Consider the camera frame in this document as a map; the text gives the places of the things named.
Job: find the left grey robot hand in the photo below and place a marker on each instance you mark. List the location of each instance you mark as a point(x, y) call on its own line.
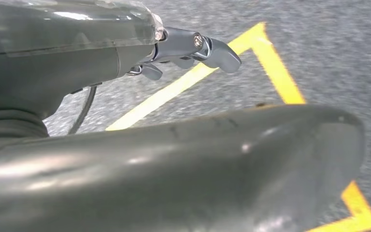
point(60, 64)

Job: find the dark robot leg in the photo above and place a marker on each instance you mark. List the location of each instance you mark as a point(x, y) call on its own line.
point(172, 176)

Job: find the yellow floor tape square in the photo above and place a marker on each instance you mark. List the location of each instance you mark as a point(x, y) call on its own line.
point(268, 64)

